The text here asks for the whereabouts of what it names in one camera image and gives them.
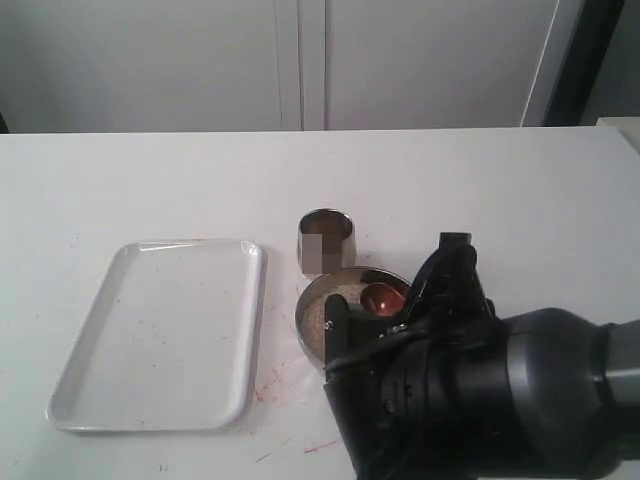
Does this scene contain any brown wooden spoon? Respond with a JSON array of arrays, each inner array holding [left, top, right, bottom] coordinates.
[[359, 283, 405, 317]]

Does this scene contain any steel bowl of rice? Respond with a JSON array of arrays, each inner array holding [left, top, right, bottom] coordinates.
[[295, 267, 410, 371]]

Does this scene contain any white rectangular plastic tray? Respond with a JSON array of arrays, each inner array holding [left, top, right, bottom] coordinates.
[[46, 239, 265, 433]]

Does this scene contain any small steel cup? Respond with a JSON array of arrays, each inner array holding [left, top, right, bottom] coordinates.
[[297, 208, 357, 276]]

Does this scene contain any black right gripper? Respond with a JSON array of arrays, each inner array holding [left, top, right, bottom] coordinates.
[[324, 232, 505, 479]]

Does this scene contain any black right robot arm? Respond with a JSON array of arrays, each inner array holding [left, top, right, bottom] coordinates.
[[324, 232, 639, 479]]

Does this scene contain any white rice heap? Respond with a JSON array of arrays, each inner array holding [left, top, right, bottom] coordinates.
[[301, 283, 365, 361]]

